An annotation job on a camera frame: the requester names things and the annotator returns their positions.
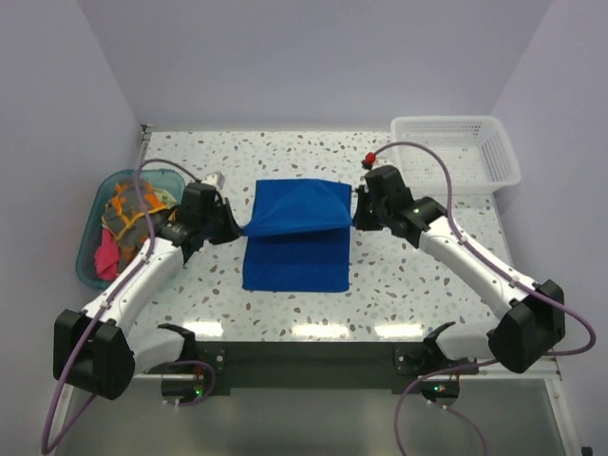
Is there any pink towel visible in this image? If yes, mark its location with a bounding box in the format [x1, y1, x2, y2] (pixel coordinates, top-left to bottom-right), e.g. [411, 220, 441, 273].
[94, 228, 120, 281]

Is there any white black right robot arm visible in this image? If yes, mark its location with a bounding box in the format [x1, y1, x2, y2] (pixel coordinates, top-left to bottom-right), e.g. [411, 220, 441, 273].
[353, 165, 565, 373]

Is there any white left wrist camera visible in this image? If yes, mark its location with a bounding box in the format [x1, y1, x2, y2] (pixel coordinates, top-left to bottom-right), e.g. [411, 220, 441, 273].
[201, 171, 225, 190]

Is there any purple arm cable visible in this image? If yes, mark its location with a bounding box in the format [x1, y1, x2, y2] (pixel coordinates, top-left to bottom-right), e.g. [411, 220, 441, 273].
[372, 141, 598, 456]
[40, 159, 218, 455]

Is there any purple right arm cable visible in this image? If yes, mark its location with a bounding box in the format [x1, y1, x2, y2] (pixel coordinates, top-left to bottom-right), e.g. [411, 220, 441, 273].
[372, 141, 598, 456]

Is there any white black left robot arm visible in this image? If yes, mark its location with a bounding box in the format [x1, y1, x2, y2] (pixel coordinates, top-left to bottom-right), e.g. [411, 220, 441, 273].
[53, 175, 241, 400]

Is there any teal plastic bin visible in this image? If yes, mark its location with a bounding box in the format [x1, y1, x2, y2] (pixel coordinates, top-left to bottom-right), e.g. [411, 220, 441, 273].
[75, 168, 185, 290]

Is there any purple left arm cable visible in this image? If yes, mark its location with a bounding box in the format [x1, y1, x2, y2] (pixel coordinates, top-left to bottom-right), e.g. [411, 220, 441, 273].
[40, 159, 218, 455]

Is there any white plastic mesh basket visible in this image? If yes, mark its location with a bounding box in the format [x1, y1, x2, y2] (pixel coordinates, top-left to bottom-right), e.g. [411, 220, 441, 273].
[389, 116, 521, 195]

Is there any green patterned towel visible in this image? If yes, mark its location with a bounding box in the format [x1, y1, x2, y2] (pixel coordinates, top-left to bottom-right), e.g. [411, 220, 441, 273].
[142, 181, 178, 213]

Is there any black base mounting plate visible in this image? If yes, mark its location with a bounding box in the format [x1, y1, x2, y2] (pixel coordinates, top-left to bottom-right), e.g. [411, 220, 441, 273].
[141, 340, 479, 398]

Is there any blue towel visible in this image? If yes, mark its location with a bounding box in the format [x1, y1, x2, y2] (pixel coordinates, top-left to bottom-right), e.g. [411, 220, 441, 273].
[242, 179, 352, 293]

